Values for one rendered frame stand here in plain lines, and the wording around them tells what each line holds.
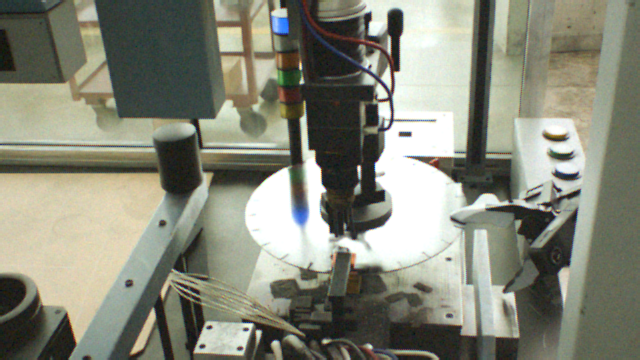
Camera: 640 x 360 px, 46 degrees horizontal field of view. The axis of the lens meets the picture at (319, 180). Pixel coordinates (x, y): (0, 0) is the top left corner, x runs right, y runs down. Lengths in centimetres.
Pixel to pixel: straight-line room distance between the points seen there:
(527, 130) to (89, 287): 85
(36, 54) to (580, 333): 69
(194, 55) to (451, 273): 56
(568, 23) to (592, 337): 395
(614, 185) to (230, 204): 125
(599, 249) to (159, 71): 55
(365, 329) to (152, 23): 49
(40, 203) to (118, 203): 17
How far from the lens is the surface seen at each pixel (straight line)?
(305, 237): 107
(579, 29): 435
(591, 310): 39
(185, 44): 78
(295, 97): 134
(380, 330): 102
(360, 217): 109
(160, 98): 82
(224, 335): 102
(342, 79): 82
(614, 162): 34
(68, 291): 139
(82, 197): 166
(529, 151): 140
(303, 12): 79
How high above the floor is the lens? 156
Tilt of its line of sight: 31 degrees down
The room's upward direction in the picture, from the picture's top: 4 degrees counter-clockwise
